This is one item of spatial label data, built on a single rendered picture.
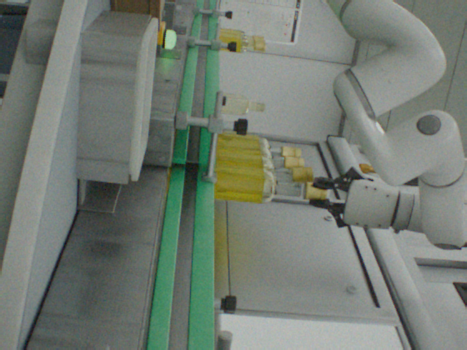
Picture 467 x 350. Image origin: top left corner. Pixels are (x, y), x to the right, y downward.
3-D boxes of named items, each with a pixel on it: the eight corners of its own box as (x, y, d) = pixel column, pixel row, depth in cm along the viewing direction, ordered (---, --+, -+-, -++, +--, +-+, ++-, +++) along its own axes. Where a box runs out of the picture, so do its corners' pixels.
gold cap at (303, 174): (293, 187, 131) (313, 185, 131) (292, 172, 130) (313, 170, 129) (291, 180, 134) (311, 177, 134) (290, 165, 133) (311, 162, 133)
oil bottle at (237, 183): (166, 195, 123) (275, 207, 125) (168, 169, 121) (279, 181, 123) (168, 182, 128) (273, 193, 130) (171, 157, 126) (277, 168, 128)
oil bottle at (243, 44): (189, 47, 232) (265, 56, 235) (191, 32, 230) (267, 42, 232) (190, 44, 238) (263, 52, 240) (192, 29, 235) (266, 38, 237)
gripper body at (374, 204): (394, 222, 130) (342, 212, 132) (405, 179, 126) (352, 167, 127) (394, 240, 123) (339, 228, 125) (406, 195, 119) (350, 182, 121)
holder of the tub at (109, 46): (75, 211, 95) (125, 217, 95) (82, 32, 83) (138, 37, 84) (94, 165, 110) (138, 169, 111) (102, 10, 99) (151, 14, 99)
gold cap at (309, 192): (303, 202, 126) (325, 204, 126) (307, 186, 124) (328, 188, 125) (302, 194, 129) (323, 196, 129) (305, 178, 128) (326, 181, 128)
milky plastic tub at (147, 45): (78, 182, 92) (136, 187, 93) (84, 32, 83) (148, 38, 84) (97, 137, 108) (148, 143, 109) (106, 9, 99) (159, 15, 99)
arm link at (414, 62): (318, 13, 94) (354, 72, 85) (396, -29, 91) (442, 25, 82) (345, 69, 104) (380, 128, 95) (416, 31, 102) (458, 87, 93)
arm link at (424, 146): (429, 101, 109) (355, 140, 111) (406, 24, 92) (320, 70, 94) (474, 171, 99) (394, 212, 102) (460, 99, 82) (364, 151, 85)
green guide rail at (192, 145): (172, 163, 117) (214, 167, 117) (172, 158, 116) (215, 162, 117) (198, 3, 276) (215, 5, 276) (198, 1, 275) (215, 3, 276)
